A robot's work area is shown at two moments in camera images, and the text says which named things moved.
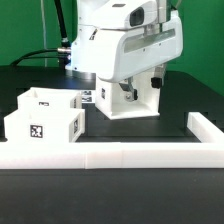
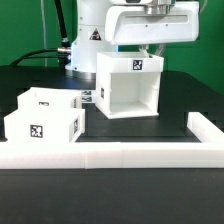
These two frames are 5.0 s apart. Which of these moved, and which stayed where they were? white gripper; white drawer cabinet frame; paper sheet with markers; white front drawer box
Moved: white gripper
Stayed: paper sheet with markers; white drawer cabinet frame; white front drawer box
